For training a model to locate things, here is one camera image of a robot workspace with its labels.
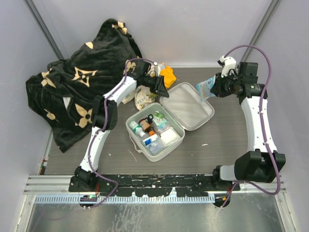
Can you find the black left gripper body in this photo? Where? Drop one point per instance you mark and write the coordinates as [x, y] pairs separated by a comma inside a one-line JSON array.
[[150, 82]]

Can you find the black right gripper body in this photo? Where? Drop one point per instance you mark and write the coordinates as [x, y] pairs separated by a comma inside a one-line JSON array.
[[226, 86]]

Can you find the small green sachet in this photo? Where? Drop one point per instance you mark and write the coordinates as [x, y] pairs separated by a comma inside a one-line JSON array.
[[158, 116]]

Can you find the black handled scissors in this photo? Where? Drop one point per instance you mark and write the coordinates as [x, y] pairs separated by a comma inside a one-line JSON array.
[[149, 119]]

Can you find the bagged teal plaster strips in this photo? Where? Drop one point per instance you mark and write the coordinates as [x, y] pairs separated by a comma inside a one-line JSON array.
[[161, 125]]

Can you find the light blue wipes pouch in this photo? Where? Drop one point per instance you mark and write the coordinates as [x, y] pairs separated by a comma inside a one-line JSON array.
[[204, 88]]

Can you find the brown glass medicine bottle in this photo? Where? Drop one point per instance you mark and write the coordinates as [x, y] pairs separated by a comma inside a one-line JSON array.
[[146, 126]]

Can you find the grey medicine kit case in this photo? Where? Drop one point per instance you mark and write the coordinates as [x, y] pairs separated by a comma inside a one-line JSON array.
[[184, 110]]

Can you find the white bottle green label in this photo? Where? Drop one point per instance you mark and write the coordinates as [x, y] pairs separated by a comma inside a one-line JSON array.
[[136, 128]]

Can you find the white gauze pad packet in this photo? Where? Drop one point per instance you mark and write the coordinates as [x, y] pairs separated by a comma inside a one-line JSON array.
[[169, 137]]

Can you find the bagged white blue bandage roll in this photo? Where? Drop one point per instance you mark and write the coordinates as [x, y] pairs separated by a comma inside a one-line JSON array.
[[150, 139]]

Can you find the small bag with teal header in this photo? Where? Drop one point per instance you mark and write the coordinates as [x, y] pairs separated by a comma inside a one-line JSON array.
[[155, 147]]

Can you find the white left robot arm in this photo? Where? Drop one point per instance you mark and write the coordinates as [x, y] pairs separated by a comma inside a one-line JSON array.
[[105, 116]]

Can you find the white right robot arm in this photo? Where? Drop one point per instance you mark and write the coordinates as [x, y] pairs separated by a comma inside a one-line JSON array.
[[262, 160]]

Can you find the yellow cloth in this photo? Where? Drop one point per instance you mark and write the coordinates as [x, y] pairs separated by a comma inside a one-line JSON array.
[[168, 74]]

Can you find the black floral fleece blanket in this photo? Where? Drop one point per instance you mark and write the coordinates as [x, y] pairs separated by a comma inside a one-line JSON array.
[[64, 94]]

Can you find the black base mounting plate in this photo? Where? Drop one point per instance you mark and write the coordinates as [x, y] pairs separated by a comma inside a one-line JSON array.
[[151, 185]]

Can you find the white slotted cable duct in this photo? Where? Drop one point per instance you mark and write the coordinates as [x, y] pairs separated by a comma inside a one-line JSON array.
[[92, 200]]

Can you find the aluminium frame rail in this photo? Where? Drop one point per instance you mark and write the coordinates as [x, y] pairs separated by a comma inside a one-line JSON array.
[[47, 184]]

